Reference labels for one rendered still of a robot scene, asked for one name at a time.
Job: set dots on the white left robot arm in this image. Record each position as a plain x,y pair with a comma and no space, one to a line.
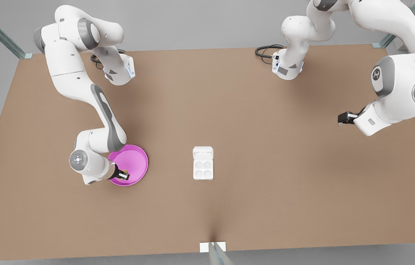
402,48

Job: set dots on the white egg box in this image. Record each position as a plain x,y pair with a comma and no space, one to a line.
203,169

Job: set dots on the magenta round plate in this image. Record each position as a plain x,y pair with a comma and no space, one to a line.
133,162

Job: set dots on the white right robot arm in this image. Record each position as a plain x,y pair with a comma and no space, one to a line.
65,66

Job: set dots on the white egg box lid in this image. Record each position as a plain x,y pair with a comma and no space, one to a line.
203,153

